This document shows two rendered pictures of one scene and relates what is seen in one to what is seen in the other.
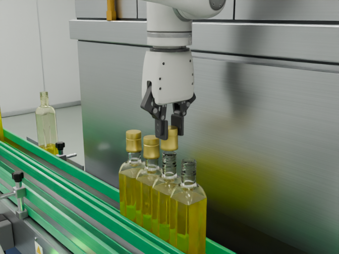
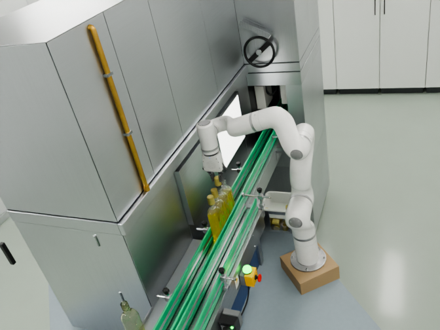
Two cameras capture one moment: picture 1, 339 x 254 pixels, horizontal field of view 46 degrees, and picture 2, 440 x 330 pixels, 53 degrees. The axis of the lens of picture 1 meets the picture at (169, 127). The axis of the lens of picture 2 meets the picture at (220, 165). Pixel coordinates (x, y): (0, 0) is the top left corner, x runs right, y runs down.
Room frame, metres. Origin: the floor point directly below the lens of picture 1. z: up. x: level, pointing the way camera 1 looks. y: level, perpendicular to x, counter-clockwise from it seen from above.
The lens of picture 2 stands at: (1.40, 1.79, 2.62)
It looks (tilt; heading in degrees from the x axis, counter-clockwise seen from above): 32 degrees down; 250
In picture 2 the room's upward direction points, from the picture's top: 12 degrees counter-clockwise
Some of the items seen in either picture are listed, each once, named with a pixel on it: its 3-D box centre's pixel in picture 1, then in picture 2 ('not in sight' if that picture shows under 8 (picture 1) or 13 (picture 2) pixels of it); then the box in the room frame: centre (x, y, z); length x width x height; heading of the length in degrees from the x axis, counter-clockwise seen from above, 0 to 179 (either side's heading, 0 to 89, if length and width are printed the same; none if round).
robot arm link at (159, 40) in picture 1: (170, 39); (209, 148); (0.77, 0.00, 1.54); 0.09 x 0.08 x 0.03; 132
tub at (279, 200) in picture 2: not in sight; (281, 206); (0.40, -0.02, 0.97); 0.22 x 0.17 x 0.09; 132
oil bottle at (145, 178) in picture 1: (152, 211); (220, 216); (0.81, 0.04, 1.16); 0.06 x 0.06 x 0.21; 41
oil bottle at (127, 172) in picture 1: (135, 203); (216, 223); (0.85, 0.08, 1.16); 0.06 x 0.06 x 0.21; 43
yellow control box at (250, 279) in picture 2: not in sight; (249, 276); (0.83, 0.32, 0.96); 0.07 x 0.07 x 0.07; 42
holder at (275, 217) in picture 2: not in sight; (278, 212); (0.42, -0.04, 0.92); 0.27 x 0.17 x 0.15; 132
